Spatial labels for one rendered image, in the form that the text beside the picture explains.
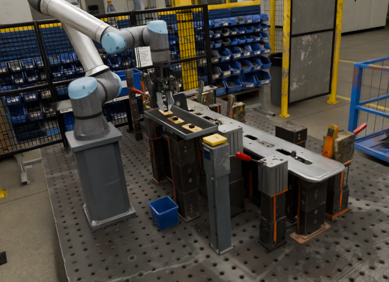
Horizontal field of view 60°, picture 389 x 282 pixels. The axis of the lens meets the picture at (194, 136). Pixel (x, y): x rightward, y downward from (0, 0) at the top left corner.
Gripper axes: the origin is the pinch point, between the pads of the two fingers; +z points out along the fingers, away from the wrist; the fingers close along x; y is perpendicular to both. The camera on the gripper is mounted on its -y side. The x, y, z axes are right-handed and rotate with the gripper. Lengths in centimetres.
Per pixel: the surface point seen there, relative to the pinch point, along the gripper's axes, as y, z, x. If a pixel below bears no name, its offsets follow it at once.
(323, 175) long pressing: 54, 18, 37
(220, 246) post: 41, 44, 3
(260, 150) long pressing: 26.1, 17.9, 30.1
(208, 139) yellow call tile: 37.3, 1.9, 2.3
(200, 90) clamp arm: -56, 12, 42
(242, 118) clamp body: -21, 22, 50
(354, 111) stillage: -83, 67, 207
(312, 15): -226, -9, 279
